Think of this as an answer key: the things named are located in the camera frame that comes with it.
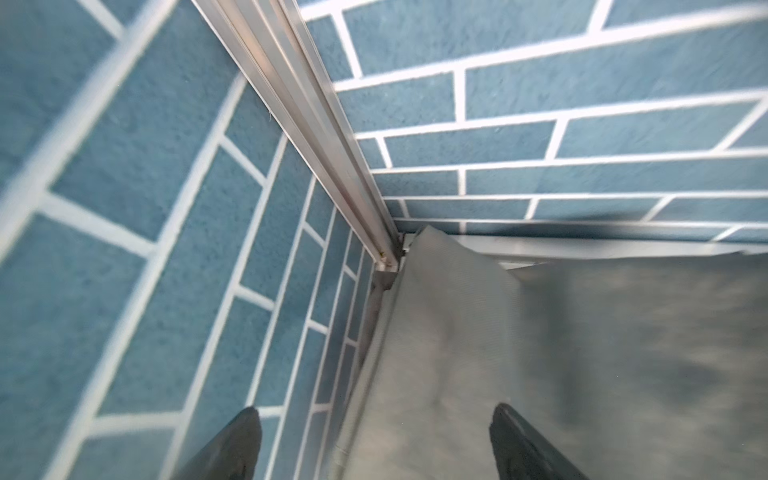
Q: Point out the grey t shirt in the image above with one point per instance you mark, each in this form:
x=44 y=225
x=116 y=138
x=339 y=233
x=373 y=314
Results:
x=633 y=368

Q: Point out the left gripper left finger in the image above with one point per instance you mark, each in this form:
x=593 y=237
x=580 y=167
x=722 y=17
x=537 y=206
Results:
x=231 y=455

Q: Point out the left corner aluminium post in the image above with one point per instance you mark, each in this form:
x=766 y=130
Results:
x=273 y=48

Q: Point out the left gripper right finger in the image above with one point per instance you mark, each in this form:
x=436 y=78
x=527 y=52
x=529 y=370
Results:
x=521 y=452

